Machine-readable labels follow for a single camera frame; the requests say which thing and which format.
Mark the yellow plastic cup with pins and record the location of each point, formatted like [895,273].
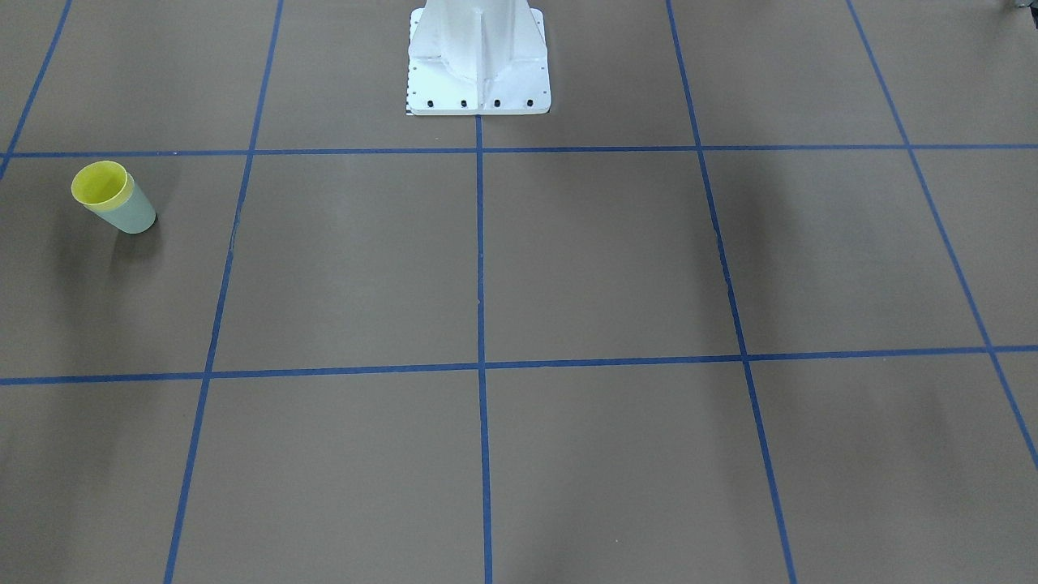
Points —
[103,186]

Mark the green plastic cup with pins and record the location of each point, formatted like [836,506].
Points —
[133,215]

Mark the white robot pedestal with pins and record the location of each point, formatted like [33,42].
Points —
[477,58]

